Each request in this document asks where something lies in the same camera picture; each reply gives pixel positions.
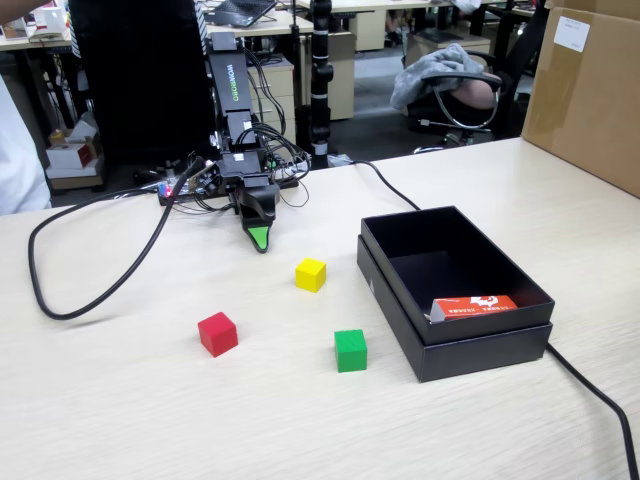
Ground beige office desk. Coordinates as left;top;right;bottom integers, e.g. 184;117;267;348
204;9;315;39
0;27;76;52

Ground black chair chrome armrest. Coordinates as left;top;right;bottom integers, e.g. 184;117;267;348
403;0;551;155

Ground black box inner tray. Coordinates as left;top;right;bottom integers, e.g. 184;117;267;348
359;204;556;346

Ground yellow wooden cube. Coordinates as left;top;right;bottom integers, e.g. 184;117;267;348
294;257;327;294

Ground pale pink seat cushion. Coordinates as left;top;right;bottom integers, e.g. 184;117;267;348
452;77;503;110

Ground thin black servo wires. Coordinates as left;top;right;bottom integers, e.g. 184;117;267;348
192;47;314;216

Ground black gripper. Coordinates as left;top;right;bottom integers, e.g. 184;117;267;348
218;149;280;254

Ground black power cable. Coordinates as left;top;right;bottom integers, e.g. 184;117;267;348
344;159;640;480

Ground thick black camera cable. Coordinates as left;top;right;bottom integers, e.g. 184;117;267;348
27;160;207;322

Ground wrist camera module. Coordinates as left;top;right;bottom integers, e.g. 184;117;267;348
187;155;222;197

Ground black high-back office chair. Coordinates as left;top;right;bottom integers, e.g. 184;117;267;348
67;0;219;162

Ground beige pedestal cabinet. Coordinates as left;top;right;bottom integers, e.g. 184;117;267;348
327;32;357;121
355;9;387;52

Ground orange and white carton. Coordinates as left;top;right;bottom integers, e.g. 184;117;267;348
424;294;520;325

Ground person in white shirt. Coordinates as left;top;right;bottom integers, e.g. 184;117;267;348
0;74;52;216

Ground black open box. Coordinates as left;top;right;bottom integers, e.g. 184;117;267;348
355;234;554;384

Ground green wooden cube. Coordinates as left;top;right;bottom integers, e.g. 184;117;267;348
333;328;369;374

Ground dark open laptop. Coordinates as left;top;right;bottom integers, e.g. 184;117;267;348
204;0;279;29

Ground white and red small box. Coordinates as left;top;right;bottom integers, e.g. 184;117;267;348
46;142;99;171

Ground flat brown cardboard box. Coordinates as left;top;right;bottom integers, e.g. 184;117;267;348
48;159;106;191

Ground grey fleece blanket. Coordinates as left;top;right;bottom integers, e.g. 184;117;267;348
389;43;486;111

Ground beige drawer cabinet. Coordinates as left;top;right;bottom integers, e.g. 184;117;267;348
247;54;297;146

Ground bare person forearm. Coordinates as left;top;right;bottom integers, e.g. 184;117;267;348
0;0;44;26

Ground large brown cardboard box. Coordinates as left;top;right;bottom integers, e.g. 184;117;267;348
520;0;640;199

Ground red wooden cube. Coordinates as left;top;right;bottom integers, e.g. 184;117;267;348
197;311;239;359

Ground black jointed stand pole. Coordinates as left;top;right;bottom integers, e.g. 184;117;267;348
307;0;335;170

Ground controller board with red LED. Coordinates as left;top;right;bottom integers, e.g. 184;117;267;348
157;177;301;207

